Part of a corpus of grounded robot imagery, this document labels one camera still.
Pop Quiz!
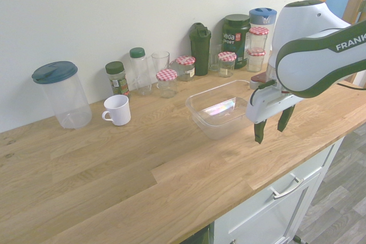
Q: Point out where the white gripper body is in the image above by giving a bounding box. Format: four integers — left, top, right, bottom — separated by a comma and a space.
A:
245, 83, 304, 125

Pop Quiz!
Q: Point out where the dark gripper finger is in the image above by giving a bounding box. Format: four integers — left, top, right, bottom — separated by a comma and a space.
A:
253, 118, 268, 145
277, 105, 296, 133

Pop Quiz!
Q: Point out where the clear rectangular plastic container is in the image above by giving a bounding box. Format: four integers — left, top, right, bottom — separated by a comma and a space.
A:
185, 79, 254, 141

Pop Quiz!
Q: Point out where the glass jar red checkered lid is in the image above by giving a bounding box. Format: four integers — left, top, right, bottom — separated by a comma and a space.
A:
156, 69, 178, 99
170, 55, 196, 82
248, 26, 270, 50
217, 51, 237, 78
246, 48, 266, 73

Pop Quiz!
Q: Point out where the small clear drinking glass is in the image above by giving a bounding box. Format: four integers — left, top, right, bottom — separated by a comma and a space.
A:
208, 44, 223, 72

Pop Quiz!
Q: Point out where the dark green Vega tub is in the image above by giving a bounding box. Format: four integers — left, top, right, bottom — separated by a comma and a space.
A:
222, 14, 252, 70

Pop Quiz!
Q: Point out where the dark green shaker bottle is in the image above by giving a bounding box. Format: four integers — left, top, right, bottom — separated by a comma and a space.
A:
188, 22, 212, 77

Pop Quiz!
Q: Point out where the white kitchen cabinet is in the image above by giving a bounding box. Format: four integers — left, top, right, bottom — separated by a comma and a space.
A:
213, 137, 345, 244

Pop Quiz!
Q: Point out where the clear canister blue lid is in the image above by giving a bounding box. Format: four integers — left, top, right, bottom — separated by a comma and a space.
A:
248, 7, 277, 66

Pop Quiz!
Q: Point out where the tall clear drinking glass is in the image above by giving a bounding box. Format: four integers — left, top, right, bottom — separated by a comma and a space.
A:
151, 51, 171, 85

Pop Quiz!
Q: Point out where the clear bottle green cap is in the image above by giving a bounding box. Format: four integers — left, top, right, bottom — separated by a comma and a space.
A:
129, 47, 153, 97

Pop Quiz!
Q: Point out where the white plastic mug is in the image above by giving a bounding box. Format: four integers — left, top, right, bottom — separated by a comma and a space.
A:
101, 94, 132, 127

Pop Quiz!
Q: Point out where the labelled spice jar green lid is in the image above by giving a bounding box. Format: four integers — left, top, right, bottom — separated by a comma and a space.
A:
105, 61, 132, 99

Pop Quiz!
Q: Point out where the clear canister teal lid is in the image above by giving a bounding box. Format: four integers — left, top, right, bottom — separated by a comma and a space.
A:
31, 61, 93, 130

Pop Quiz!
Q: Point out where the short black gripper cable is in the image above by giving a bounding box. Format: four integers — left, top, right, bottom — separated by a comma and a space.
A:
250, 80, 277, 105

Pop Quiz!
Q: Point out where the wrist camera red mount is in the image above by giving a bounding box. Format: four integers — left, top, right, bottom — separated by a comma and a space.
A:
249, 73, 276, 91

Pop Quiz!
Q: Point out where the metal drawer handle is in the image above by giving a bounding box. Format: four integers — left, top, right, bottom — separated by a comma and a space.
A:
270, 177, 304, 200

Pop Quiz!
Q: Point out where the long black cable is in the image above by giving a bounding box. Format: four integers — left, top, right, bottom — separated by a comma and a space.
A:
336, 82, 366, 91

